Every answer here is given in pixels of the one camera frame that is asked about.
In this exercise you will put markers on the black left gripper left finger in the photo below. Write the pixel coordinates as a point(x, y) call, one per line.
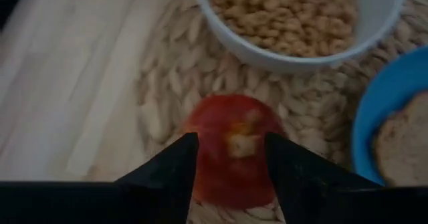
point(167, 184)

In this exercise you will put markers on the toasted oat cereal rings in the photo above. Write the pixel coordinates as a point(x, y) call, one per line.
point(284, 16)

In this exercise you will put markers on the round woven straw placemat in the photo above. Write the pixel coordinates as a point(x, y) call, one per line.
point(311, 103)

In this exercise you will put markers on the red apple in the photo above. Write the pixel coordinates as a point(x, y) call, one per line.
point(230, 170)

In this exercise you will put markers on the white ceramic bowl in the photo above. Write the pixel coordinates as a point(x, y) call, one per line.
point(378, 13)

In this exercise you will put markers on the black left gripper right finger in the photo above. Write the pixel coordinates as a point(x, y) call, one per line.
point(307, 184)

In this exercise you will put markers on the blue plate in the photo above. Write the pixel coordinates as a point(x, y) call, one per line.
point(378, 100)

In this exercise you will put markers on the brown bread slice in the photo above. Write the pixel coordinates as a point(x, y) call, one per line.
point(404, 143)

